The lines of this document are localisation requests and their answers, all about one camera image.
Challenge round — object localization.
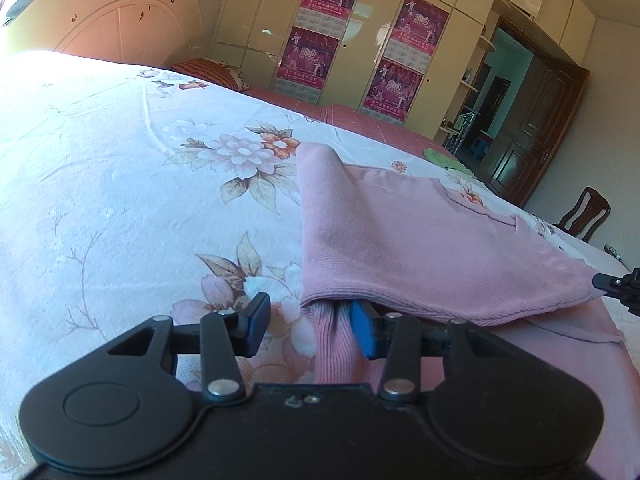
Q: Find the pink knit sweater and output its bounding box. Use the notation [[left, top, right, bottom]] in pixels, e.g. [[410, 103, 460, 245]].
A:
[[296, 142, 639, 479]]

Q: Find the dark wooden chair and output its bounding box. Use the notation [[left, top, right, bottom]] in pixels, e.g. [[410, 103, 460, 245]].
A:
[[555, 186, 612, 243]]

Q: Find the green cloth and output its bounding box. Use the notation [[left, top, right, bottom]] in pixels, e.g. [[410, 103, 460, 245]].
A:
[[423, 148, 473, 176]]

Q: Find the white floral bed sheet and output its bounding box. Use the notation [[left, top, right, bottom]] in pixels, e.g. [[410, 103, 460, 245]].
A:
[[1, 51, 620, 479]]

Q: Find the pink checkered bed cover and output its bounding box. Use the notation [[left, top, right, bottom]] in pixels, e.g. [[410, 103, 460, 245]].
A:
[[245, 87, 454, 159]]

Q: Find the dark brown wooden door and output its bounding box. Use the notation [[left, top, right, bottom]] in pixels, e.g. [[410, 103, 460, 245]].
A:
[[480, 56, 589, 208]]

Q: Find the lower right magenta poster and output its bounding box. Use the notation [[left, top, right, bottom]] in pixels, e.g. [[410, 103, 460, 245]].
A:
[[360, 58, 423, 125]]

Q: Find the orange striped pillow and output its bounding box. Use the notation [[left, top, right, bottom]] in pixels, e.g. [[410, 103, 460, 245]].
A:
[[170, 58, 250, 92]]

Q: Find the lower left magenta poster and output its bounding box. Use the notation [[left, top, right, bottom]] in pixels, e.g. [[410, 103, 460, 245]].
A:
[[273, 26, 338, 104]]

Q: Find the cream glossy wardrobe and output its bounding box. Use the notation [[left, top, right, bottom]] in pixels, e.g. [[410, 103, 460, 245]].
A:
[[213, 0, 596, 136]]

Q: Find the upper right magenta poster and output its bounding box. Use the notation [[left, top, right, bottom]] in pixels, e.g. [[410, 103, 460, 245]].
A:
[[383, 0, 449, 74]]

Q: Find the cream round headboard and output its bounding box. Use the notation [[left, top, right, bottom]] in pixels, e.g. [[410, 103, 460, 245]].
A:
[[1, 0, 205, 67]]

